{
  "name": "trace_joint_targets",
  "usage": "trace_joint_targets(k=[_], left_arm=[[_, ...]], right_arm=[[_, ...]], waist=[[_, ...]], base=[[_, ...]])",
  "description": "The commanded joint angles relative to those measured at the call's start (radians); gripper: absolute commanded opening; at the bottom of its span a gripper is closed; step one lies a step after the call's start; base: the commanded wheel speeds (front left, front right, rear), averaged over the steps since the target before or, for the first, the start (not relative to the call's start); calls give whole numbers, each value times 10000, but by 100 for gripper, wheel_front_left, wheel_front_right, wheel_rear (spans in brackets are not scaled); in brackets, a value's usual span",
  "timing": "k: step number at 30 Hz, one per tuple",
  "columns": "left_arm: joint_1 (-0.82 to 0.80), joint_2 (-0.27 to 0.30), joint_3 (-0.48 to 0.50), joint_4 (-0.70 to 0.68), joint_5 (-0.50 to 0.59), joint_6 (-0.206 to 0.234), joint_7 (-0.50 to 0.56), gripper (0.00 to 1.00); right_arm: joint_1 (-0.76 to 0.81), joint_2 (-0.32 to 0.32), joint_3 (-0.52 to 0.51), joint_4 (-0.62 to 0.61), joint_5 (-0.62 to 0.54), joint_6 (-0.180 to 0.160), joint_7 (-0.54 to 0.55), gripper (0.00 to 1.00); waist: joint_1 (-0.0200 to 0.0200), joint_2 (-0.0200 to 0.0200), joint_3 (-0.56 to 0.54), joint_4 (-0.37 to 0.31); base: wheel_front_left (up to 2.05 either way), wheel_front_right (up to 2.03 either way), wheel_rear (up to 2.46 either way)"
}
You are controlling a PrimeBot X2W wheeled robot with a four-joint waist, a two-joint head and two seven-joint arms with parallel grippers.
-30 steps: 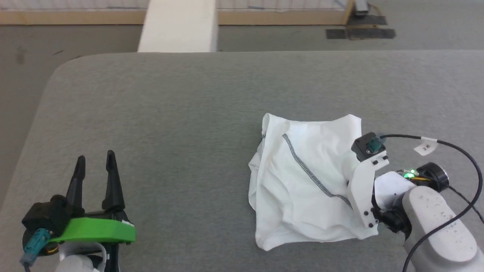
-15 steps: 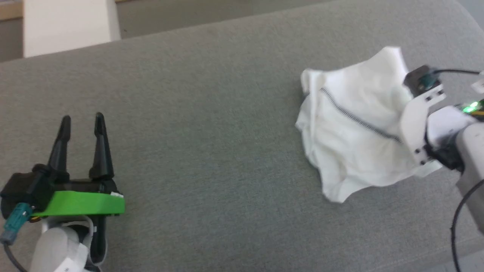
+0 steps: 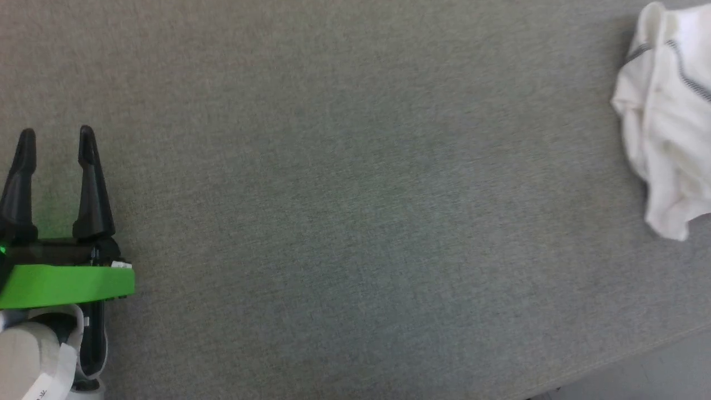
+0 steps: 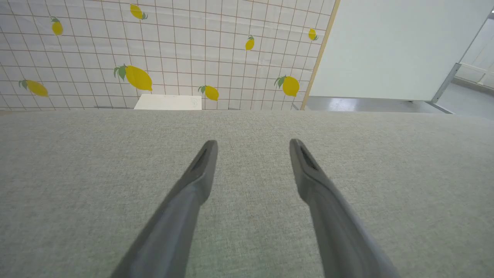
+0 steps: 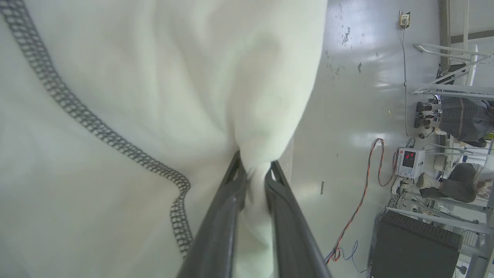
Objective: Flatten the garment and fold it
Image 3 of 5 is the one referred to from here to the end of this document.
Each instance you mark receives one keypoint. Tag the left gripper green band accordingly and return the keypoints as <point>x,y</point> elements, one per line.
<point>61,280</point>

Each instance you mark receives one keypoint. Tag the white garment with grey stitching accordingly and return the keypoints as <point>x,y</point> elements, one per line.
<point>672,122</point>

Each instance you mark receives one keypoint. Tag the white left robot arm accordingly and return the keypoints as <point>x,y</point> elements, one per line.
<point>39,355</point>

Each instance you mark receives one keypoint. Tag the grey fabric sofa surface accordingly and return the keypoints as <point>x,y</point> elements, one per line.
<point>361,211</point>

